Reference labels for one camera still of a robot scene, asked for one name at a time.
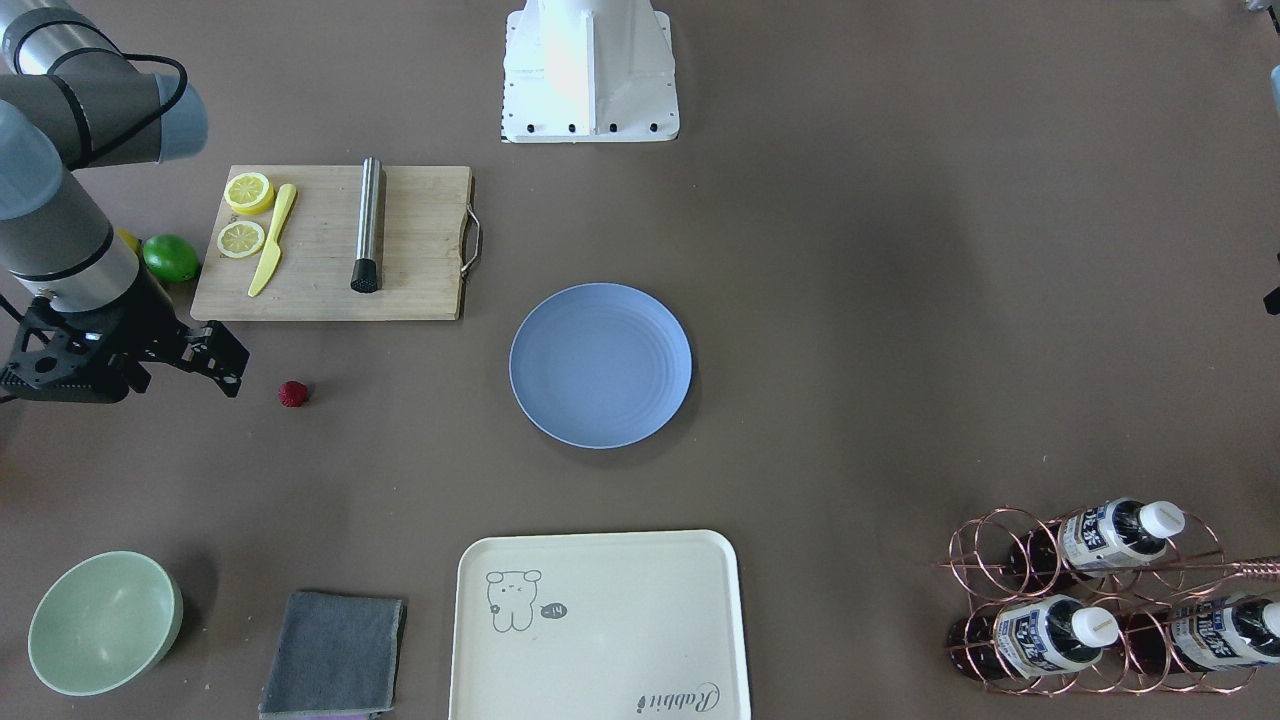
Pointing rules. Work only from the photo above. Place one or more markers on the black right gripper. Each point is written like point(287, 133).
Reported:
point(148, 318)

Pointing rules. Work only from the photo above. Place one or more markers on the blue round plate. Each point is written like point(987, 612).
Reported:
point(600, 365)

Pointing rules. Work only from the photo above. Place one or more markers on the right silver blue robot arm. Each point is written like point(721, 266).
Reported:
point(71, 99)

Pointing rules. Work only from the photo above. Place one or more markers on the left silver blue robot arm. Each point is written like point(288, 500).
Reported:
point(1268, 8)

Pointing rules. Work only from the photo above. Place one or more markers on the red strawberry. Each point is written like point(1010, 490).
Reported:
point(293, 394)

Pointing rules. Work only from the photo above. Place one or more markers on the green lime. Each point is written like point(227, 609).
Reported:
point(170, 258)

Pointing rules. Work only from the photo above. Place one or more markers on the yellow plastic knife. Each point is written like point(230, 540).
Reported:
point(271, 252)

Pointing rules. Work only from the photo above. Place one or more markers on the lemon slice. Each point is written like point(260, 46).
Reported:
point(249, 193)
point(240, 239)

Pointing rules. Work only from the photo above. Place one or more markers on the yellow lemon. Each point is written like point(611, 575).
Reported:
point(129, 240)

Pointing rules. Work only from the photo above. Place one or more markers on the wooden cutting board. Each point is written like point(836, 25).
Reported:
point(422, 251)

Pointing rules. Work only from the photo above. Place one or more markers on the steel muddler black tip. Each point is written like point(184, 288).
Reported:
point(366, 277)

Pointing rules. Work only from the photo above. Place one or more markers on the green bowl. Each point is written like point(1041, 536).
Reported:
point(104, 622)

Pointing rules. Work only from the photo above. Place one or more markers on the grey folded cloth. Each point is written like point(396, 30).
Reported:
point(336, 658)

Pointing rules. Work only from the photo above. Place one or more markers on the cream rabbit tray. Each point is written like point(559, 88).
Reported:
point(636, 625)

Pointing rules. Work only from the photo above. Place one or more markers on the dark drink bottle white cap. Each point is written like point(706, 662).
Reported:
point(1118, 534)

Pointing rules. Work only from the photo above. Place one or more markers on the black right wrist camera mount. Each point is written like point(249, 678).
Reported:
point(85, 358)

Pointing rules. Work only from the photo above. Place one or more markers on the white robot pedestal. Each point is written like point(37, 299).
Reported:
point(589, 72)

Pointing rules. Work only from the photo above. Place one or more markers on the copper wire bottle rack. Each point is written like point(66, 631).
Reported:
point(1196, 570)

